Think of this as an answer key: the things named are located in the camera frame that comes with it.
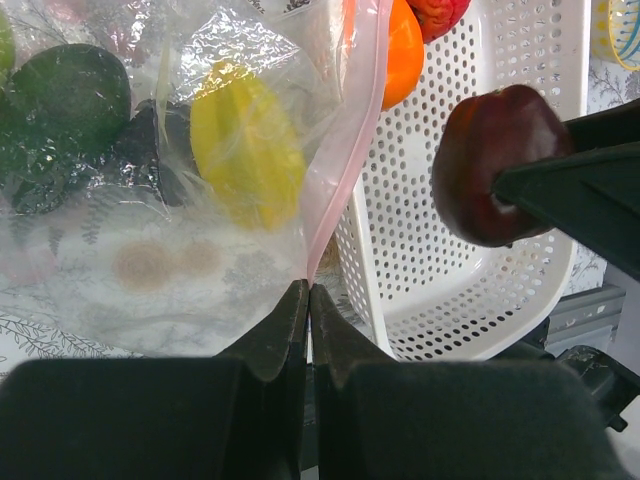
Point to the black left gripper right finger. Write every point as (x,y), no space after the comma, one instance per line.
(378,418)

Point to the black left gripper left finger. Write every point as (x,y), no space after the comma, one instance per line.
(235,415)

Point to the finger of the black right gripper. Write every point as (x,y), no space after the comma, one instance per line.
(607,128)
(592,196)

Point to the dark red apple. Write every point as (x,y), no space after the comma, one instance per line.
(484,136)

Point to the red strawberry fruit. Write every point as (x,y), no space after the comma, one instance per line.
(437,17)

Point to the orange fruit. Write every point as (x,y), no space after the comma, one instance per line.
(405,55)

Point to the clear zip top bag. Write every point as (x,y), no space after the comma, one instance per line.
(113,266)

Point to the yellow star fruit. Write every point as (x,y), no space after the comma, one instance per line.
(246,147)

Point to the dark purple fruit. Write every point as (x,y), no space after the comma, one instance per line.
(137,149)

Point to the dark green avocado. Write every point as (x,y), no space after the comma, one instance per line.
(60,113)

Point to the green pear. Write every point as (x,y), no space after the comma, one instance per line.
(7,45)

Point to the small patterned bowl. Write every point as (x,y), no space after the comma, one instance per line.
(615,32)

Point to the white perforated plastic basket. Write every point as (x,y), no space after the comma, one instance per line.
(423,292)

